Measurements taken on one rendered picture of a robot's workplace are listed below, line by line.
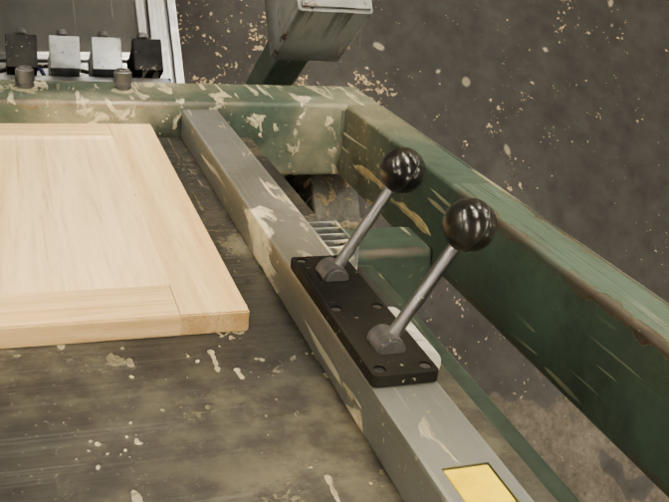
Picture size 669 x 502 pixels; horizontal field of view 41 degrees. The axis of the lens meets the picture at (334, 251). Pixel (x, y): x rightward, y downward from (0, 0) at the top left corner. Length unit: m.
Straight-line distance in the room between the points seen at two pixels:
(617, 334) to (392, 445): 0.26
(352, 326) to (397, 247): 0.39
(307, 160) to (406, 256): 0.34
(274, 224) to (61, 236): 0.20
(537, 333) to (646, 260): 1.83
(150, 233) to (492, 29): 1.92
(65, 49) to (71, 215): 0.54
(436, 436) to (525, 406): 1.82
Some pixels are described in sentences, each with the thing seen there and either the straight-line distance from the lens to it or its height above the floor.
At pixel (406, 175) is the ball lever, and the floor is 1.43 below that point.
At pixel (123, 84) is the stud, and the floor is 0.88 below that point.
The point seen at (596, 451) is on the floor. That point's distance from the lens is 2.48.
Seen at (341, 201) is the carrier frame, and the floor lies 0.79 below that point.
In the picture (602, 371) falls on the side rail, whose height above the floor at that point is 1.41.
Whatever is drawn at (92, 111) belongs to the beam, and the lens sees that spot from 1.24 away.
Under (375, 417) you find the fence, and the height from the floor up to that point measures 1.48.
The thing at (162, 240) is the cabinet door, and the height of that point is 1.22.
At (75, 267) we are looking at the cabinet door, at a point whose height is 1.25.
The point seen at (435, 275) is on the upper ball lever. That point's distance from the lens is 0.62.
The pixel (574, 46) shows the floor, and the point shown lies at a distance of 2.80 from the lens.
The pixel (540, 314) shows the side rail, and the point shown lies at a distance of 0.86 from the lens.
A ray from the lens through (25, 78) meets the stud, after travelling 1.28.
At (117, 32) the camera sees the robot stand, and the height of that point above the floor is 0.21.
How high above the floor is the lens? 2.04
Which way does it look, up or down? 66 degrees down
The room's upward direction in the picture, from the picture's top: 52 degrees clockwise
